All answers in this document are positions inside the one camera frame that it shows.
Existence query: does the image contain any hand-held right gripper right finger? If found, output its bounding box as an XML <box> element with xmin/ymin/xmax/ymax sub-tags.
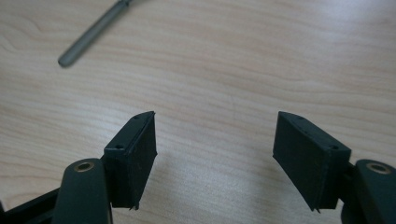
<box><xmin>272</xmin><ymin>111</ymin><xmax>352</xmax><ymax>214</ymax></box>

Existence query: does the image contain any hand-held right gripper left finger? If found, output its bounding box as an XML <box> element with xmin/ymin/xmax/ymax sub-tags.
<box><xmin>103</xmin><ymin>110</ymin><xmax>158</xmax><ymax>211</ymax></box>

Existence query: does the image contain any grey pen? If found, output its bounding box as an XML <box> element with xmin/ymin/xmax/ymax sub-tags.
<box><xmin>57</xmin><ymin>0</ymin><xmax>135</xmax><ymax>68</ymax></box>

